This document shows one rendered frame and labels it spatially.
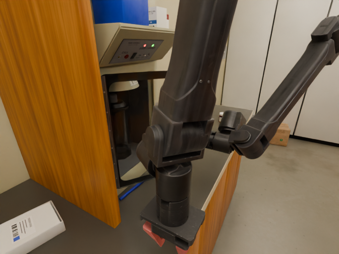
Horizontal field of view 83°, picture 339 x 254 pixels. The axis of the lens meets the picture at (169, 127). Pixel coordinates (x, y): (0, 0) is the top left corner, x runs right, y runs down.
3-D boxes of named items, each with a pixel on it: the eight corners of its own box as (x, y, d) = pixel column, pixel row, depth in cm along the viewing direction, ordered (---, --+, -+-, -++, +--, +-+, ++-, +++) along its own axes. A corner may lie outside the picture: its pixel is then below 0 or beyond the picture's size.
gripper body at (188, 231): (158, 198, 40) (158, 169, 37) (205, 219, 35) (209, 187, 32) (138, 221, 34) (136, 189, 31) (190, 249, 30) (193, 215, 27)
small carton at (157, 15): (145, 29, 62) (144, 7, 60) (155, 29, 66) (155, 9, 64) (157, 28, 60) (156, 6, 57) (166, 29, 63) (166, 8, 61)
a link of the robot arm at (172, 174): (166, 175, 26) (200, 163, 28) (146, 151, 31) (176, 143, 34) (166, 212, 29) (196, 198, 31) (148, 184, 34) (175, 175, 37)
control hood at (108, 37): (90, 67, 51) (83, 24, 47) (157, 59, 76) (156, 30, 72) (123, 69, 45) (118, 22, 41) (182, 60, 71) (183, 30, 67)
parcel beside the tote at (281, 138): (258, 142, 309) (261, 126, 297) (257, 134, 336) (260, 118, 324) (286, 147, 294) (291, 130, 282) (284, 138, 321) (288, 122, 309)
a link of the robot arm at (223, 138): (232, 150, 51) (233, 157, 56) (238, 128, 54) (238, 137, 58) (207, 144, 54) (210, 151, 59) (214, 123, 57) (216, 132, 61)
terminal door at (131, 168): (114, 188, 68) (97, 74, 52) (188, 167, 80) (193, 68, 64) (114, 190, 68) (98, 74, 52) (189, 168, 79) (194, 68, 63)
